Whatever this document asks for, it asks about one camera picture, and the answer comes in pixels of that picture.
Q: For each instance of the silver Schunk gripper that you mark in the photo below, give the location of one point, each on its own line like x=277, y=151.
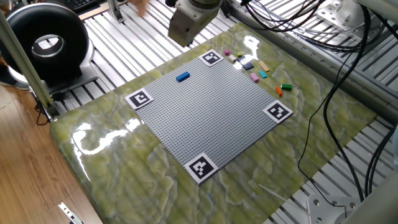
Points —
x=186, y=25

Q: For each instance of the pink Lego brick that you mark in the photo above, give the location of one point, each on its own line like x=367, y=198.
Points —
x=254, y=77

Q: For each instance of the magenta small Lego brick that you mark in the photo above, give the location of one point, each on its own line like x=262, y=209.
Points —
x=226, y=52

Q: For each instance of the blue Lego brick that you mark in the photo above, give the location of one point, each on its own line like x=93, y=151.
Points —
x=183, y=76

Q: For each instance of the white Lego brick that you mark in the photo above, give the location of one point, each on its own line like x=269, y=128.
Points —
x=232, y=58

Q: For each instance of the lime small Lego brick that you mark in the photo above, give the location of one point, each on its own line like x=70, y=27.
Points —
x=239, y=54

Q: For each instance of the black Lego plate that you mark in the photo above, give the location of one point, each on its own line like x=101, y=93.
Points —
x=247, y=65

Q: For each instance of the tan Lego plate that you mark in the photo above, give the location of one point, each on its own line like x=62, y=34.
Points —
x=264, y=66

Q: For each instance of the cyan Lego brick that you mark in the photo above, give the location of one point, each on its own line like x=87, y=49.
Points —
x=262, y=74

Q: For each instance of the grey Lego baseplate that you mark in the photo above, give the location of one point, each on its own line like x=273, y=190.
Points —
x=208, y=115

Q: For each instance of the orange Lego brick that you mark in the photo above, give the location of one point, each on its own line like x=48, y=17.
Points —
x=279, y=91

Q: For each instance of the green Lego brick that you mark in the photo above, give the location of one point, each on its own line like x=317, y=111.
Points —
x=286, y=87

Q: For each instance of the bare human hand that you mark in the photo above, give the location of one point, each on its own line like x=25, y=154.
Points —
x=140, y=7

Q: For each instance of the black white fiducial marker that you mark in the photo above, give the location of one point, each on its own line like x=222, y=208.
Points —
x=277, y=111
x=139, y=99
x=201, y=168
x=211, y=58

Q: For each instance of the black keyboard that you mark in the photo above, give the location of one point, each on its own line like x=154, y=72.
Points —
x=79, y=3

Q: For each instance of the green marble pattern board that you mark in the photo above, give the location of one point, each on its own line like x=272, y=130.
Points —
x=124, y=174

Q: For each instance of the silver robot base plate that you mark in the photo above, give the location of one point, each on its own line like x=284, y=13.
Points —
x=328, y=14

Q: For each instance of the metal corner bracket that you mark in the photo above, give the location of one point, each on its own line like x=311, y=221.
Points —
x=329, y=210

